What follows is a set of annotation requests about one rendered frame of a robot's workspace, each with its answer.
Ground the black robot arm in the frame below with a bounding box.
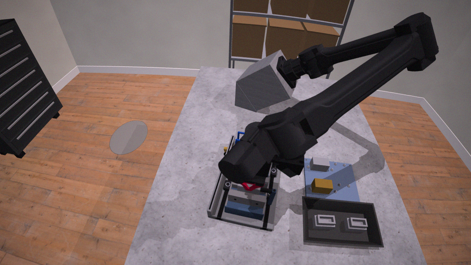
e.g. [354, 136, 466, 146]
[218, 12, 439, 184]

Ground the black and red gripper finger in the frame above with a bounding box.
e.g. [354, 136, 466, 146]
[241, 182, 260, 191]

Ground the yellow rectangular block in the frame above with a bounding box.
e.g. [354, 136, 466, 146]
[311, 178, 333, 194]

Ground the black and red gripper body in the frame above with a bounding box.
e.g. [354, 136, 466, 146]
[244, 175, 266, 187]

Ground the grey flat bar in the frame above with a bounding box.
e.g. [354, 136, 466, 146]
[232, 182, 266, 194]

